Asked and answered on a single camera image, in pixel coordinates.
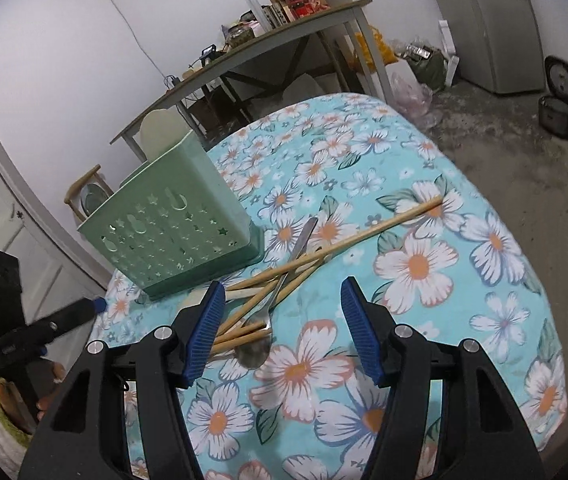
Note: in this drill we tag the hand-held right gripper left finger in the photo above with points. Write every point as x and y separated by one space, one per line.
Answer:
206 330

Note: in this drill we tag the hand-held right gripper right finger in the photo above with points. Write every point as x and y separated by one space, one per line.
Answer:
361 340

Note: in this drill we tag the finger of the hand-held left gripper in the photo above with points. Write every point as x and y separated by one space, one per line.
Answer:
76 315

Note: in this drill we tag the metal spoon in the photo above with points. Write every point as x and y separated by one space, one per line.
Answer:
254 352

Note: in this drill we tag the green perforated utensil holder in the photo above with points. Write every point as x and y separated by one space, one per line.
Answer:
173 230

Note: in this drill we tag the person's left hand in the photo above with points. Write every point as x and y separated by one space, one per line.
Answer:
58 374

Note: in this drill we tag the floral turquoise blanket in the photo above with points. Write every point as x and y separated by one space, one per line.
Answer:
414 310

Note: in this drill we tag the wooden chair with black seat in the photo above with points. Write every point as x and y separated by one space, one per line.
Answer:
82 183

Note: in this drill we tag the large pale spoon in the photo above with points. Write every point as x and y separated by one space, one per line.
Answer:
159 132

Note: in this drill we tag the pink plastic bag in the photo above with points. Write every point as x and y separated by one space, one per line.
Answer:
409 92

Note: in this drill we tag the white sacks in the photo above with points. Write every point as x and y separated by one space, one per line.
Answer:
309 87

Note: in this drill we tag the black handheld device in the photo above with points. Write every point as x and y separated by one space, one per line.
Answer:
207 54

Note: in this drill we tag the green bag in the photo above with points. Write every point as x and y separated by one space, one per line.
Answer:
431 67

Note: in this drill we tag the wooden table with white legs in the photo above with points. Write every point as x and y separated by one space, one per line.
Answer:
370 55

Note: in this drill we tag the yellow plastic bag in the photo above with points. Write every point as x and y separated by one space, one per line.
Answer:
376 50

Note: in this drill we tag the glass jar of greens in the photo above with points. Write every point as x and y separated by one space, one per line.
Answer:
241 36

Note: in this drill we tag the black rice cooker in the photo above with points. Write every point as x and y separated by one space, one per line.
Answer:
556 115

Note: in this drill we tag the white upright panel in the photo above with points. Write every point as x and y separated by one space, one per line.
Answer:
446 40

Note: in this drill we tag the metal tin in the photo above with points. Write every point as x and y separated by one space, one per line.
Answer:
276 14

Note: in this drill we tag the grey refrigerator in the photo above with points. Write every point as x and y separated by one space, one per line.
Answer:
494 25

